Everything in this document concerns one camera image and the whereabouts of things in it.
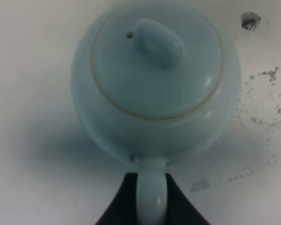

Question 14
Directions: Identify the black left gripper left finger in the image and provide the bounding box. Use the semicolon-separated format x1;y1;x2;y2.
96;172;138;225

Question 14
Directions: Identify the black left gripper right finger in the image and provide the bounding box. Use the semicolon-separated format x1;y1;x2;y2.
166;173;210;225

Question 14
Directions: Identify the blue porcelain teapot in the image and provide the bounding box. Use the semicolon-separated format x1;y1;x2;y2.
71;0;241;225

